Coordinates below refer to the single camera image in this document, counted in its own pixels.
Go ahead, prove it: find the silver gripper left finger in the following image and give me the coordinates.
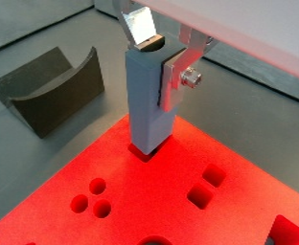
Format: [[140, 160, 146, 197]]
[[112, 0, 159, 51]]

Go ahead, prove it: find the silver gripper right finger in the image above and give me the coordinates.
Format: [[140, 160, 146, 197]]
[[160, 25, 219, 112]]

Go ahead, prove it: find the grey-blue arch peg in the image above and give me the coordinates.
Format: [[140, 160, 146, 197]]
[[126, 34, 184, 155]]

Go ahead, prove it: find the dark grey curved holder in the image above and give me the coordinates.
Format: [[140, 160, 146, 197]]
[[0, 47, 104, 139]]

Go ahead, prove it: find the red foam shape-sorter block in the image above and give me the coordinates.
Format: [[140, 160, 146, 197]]
[[0, 119, 299, 245]]

